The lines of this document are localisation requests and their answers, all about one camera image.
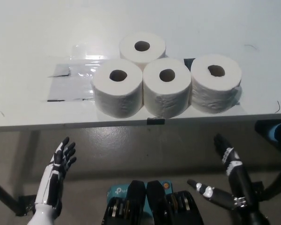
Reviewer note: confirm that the white toilet paper roll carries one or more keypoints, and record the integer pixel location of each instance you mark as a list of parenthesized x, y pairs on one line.
[(213, 93), (131, 51), (117, 98), (166, 98)]

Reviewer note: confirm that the clear plastic sheet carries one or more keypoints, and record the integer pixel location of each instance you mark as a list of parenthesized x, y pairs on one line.
[(68, 89)]

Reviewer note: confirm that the black object with blue patch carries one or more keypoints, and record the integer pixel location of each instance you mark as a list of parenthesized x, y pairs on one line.
[(262, 131)]

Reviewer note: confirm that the black tape patch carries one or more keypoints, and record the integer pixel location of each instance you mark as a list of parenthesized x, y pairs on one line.
[(187, 62)]

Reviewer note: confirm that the black diagonal table leg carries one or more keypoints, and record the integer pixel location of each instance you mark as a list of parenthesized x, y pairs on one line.
[(2, 194), (277, 182)]

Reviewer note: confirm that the clear plastic film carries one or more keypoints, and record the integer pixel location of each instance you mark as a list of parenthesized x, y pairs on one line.
[(84, 58)]

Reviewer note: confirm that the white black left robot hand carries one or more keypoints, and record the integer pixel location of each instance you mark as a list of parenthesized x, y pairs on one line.
[(50, 182)]

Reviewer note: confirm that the small black edge clip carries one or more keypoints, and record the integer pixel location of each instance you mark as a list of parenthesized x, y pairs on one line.
[(155, 121)]

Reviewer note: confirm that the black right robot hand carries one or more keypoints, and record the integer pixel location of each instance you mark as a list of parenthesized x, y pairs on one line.
[(241, 182)]

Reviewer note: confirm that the teal router box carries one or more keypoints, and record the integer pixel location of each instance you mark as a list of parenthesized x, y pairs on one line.
[(116, 189)]

